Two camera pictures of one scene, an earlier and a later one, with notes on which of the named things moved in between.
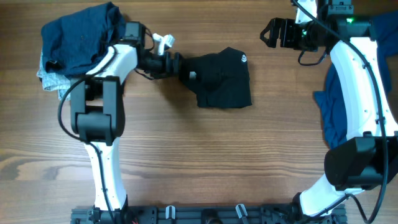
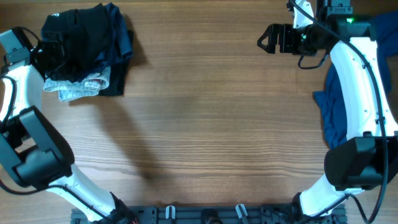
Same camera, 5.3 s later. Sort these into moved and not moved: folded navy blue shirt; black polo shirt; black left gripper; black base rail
Moved: black polo shirt; black left gripper
Not moved: black base rail; folded navy blue shirt
